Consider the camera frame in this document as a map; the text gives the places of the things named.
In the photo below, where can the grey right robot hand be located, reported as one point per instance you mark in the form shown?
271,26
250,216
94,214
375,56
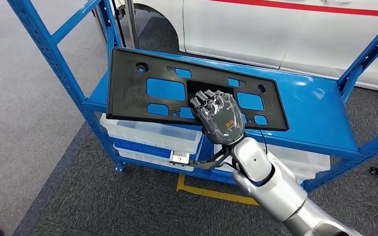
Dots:
221,120

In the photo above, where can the black plastic plate bracket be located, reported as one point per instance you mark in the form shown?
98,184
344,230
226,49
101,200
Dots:
127,97

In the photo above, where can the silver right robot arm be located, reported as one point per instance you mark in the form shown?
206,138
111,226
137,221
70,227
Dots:
273,185

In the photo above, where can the blue metal shelf rack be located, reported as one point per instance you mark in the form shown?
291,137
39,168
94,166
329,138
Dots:
306,107

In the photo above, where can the yellow floor tape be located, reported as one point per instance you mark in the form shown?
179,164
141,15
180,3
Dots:
215,192

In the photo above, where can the white translucent plastic bin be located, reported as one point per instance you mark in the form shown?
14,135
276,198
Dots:
143,161
150,133
300,163

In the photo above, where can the white car with red stripe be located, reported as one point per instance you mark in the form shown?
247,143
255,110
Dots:
241,32

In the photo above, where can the grey metal pole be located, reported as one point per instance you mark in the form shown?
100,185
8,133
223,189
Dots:
133,22

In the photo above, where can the thin black rod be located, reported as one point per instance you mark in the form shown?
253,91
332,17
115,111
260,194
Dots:
119,22

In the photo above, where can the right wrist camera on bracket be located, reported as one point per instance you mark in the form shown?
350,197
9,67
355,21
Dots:
180,157

